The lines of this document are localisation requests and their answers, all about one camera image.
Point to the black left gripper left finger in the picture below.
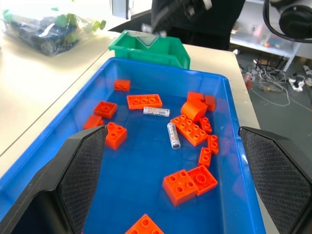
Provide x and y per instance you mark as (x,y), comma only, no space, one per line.
(73,175)

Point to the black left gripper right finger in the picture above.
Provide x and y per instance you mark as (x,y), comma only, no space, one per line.
(275,165)

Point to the blue plastic bin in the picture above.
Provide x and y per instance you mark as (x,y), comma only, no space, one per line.
(139,161)

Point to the green plastic bin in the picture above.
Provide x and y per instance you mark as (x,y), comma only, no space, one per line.
(151,52)

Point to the orange plain brick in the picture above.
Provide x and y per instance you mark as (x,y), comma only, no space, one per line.
(195,95)
(92,122)

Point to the orange four-stud brick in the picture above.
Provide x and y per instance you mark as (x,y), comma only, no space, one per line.
(145,226)
(116,136)
(180,187)

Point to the small orange two-stud brick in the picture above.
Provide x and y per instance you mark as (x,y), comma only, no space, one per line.
(122,85)
(213,144)
(205,158)
(206,124)

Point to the orange hollow square brick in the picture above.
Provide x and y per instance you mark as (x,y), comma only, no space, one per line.
(203,180)
(105,109)

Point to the white power strip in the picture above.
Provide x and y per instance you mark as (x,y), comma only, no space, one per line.
(297,84)

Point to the red device on floor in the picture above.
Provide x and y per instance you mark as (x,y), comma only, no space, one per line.
(249,80)

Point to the orange eight-stud brick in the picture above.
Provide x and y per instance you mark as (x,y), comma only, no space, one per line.
(189,129)

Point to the orange rounded block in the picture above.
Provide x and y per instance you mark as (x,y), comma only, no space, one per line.
(192,109)

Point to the orange six-stud flat brick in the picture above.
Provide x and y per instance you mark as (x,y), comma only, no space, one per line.
(144,101)

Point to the white AA battery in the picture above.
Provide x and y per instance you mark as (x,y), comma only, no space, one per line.
(156,111)
(173,135)

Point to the white metal shelf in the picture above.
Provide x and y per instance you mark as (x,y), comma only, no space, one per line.
(268,36)

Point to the clear bag of green-blue parts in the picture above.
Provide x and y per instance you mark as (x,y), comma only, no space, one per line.
(48,31)

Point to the person in black clothes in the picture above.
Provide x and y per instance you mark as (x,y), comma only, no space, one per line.
(214,26)

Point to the grey white panel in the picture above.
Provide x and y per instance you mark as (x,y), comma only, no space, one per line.
(120,8)

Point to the black and white blurred object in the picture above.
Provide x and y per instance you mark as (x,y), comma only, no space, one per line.
(170,14)

